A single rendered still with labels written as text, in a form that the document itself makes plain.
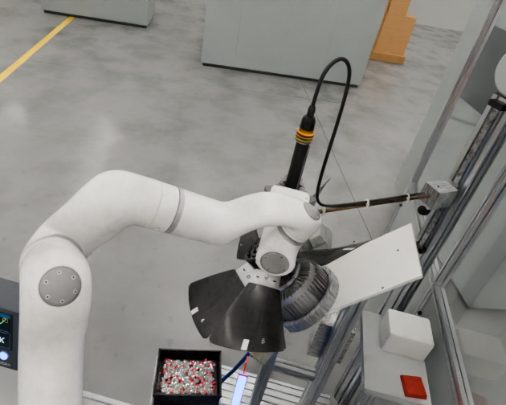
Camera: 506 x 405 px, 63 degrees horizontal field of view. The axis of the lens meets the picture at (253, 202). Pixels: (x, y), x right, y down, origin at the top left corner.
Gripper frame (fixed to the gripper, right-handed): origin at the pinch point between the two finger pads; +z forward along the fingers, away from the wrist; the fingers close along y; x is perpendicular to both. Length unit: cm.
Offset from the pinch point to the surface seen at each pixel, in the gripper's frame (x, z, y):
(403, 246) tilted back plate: -22.9, 16.1, 40.9
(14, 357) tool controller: -45, -43, -58
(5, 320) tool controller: -34, -40, -61
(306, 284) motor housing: -39.2, 3.8, 13.3
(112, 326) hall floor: -156, 46, -79
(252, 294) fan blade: -37.9, -7.5, -3.1
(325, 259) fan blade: -14.9, -9.5, 13.8
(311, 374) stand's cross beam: -98, 11, 29
